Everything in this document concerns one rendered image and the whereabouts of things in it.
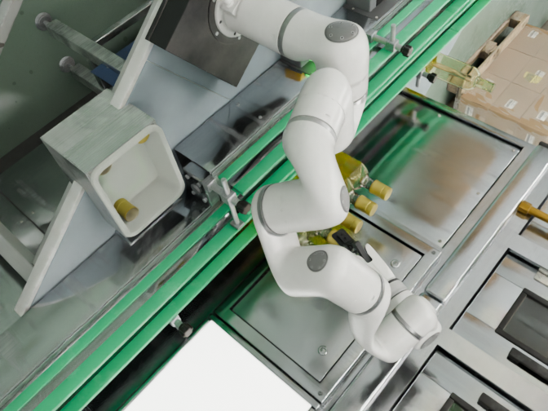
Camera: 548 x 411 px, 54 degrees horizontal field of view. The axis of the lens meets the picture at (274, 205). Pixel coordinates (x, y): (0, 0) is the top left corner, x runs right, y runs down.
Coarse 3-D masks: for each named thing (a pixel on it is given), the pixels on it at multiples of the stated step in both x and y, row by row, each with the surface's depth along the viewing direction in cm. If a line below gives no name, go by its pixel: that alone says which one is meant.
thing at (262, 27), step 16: (224, 0) 101; (240, 0) 102; (256, 0) 101; (272, 0) 100; (224, 16) 105; (240, 16) 102; (256, 16) 100; (272, 16) 98; (224, 32) 108; (240, 32) 106; (256, 32) 101; (272, 32) 99; (272, 48) 102
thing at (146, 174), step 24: (144, 144) 114; (168, 144) 109; (96, 168) 99; (120, 168) 113; (144, 168) 118; (168, 168) 116; (120, 192) 116; (144, 192) 121; (168, 192) 121; (120, 216) 118; (144, 216) 118
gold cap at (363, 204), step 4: (360, 196) 127; (364, 196) 128; (356, 200) 127; (360, 200) 126; (364, 200) 126; (368, 200) 126; (356, 204) 127; (360, 204) 126; (364, 204) 126; (368, 204) 126; (372, 204) 125; (376, 204) 126; (356, 208) 128; (360, 208) 127; (364, 208) 126; (368, 208) 125; (372, 208) 125; (376, 208) 127; (364, 212) 127; (368, 212) 126; (372, 212) 126
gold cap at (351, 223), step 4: (348, 212) 126; (348, 216) 124; (352, 216) 125; (344, 220) 125; (348, 220) 124; (352, 220) 124; (356, 220) 124; (360, 220) 124; (340, 224) 126; (344, 224) 125; (348, 224) 124; (352, 224) 123; (356, 224) 123; (360, 224) 124; (348, 228) 125; (352, 228) 124; (356, 228) 124; (356, 232) 125
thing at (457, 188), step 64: (384, 128) 162; (448, 128) 159; (448, 192) 146; (512, 192) 140; (256, 256) 142; (448, 256) 134; (512, 256) 135; (192, 320) 133; (448, 320) 124; (512, 320) 125; (128, 384) 126; (384, 384) 116; (448, 384) 118; (512, 384) 115
